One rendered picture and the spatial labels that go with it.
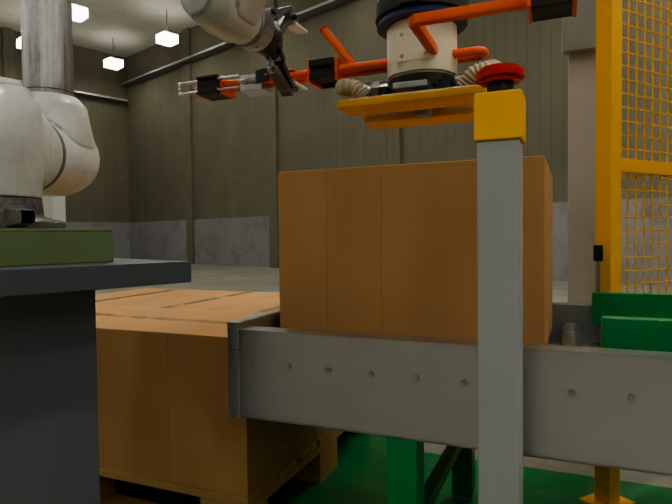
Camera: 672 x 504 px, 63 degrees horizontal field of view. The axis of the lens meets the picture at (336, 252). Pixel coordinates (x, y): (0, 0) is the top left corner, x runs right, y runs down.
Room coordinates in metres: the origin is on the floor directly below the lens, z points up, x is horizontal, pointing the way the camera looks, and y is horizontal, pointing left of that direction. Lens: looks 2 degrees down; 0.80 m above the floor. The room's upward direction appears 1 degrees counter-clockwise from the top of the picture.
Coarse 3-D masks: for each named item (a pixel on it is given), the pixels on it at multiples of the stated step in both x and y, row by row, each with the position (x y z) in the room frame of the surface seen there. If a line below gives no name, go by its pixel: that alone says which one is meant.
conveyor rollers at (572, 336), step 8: (568, 328) 1.42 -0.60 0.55; (576, 328) 1.43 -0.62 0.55; (600, 328) 1.45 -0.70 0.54; (568, 336) 1.31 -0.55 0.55; (576, 336) 1.32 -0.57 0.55; (600, 336) 1.37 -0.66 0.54; (560, 344) 1.29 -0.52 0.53; (568, 344) 1.21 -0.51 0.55; (576, 344) 1.22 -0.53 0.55; (600, 344) 1.33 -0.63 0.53
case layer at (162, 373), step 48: (144, 288) 2.71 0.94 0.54; (96, 336) 1.54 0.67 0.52; (144, 336) 1.48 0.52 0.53; (192, 336) 1.42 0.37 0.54; (144, 384) 1.48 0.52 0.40; (192, 384) 1.42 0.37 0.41; (144, 432) 1.48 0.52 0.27; (192, 432) 1.42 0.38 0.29; (240, 432) 1.36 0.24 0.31; (288, 432) 1.56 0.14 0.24; (192, 480) 1.42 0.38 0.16; (240, 480) 1.36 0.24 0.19
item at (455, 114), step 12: (444, 108) 1.41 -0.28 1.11; (456, 108) 1.39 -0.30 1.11; (468, 108) 1.38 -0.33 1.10; (372, 120) 1.47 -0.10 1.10; (384, 120) 1.46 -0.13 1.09; (396, 120) 1.45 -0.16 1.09; (408, 120) 1.45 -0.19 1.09; (420, 120) 1.45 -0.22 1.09; (432, 120) 1.45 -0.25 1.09; (444, 120) 1.45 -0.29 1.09; (456, 120) 1.45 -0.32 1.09; (468, 120) 1.46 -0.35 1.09
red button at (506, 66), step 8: (496, 64) 0.80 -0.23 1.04; (504, 64) 0.80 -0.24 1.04; (512, 64) 0.80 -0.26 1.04; (480, 72) 0.82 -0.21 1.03; (488, 72) 0.80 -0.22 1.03; (496, 72) 0.80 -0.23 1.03; (504, 72) 0.79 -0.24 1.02; (512, 72) 0.79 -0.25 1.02; (520, 72) 0.80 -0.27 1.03; (480, 80) 0.83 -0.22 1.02; (488, 80) 0.81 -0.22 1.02; (496, 80) 0.81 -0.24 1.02; (504, 80) 0.81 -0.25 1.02; (512, 80) 0.81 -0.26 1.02; (520, 80) 0.82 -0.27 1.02; (488, 88) 0.82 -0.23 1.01; (496, 88) 0.81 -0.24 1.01; (504, 88) 0.81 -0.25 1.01; (512, 88) 0.82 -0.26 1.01
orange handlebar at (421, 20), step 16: (496, 0) 1.05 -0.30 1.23; (512, 0) 1.04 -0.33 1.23; (416, 16) 1.10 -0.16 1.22; (432, 16) 1.09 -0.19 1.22; (448, 16) 1.08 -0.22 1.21; (464, 16) 1.07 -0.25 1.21; (480, 16) 1.07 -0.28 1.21; (416, 32) 1.15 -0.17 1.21; (432, 48) 1.25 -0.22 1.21; (464, 48) 1.31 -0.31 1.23; (480, 48) 1.29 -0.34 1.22; (352, 64) 1.41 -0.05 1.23; (368, 64) 1.39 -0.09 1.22; (384, 64) 1.38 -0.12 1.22; (304, 80) 1.50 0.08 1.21
